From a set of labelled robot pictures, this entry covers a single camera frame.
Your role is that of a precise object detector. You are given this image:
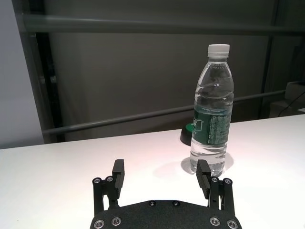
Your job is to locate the thin grey horizontal rail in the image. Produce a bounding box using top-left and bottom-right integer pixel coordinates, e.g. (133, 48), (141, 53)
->
(41, 90), (286, 135)

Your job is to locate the grey vertical frame post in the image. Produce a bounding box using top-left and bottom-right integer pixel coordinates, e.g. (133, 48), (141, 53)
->
(259, 0), (281, 120)

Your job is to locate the thick grey horizontal rail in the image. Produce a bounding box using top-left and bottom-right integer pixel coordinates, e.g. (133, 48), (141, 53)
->
(21, 14), (305, 37)

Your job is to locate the clear water bottle green label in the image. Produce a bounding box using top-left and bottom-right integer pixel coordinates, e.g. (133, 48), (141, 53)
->
(189, 44), (235, 178)

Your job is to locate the dark vertical frame post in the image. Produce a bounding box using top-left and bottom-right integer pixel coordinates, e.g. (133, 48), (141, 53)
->
(13, 0), (65, 144)

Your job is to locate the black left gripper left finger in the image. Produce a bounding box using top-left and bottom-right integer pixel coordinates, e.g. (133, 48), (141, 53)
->
(92, 159), (126, 213)

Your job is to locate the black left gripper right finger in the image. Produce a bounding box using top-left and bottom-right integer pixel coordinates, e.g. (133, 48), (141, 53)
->
(195, 159), (235, 213)

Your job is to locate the black monitor cable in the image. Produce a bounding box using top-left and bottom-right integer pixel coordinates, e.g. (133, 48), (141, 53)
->
(279, 94), (302, 115)

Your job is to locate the green push button black base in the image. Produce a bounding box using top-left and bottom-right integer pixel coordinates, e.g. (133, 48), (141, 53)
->
(179, 123), (195, 146)

